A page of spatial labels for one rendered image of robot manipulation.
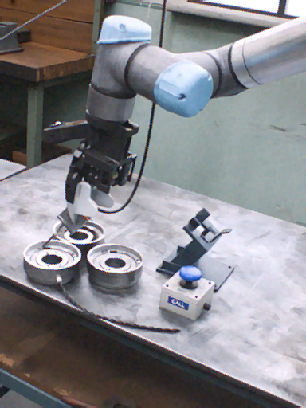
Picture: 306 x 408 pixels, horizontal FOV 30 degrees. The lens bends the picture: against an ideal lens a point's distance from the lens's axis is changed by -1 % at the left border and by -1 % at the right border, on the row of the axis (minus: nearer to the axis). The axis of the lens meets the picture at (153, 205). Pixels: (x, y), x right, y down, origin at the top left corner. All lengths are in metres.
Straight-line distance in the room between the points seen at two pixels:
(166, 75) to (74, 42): 2.09
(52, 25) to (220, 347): 2.24
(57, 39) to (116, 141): 2.05
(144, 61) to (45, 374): 0.70
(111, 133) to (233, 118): 1.76
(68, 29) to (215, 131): 0.86
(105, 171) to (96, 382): 0.49
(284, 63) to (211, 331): 0.45
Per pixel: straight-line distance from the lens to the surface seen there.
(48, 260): 1.11
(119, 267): 1.11
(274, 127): 2.60
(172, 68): 0.81
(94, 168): 0.96
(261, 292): 1.13
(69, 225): 1.05
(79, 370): 1.26
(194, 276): 0.99
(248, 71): 0.88
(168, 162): 2.86
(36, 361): 1.28
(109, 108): 0.90
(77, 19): 2.86
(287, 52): 0.84
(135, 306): 1.02
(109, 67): 0.88
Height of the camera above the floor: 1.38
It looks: 25 degrees down
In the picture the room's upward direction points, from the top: 7 degrees clockwise
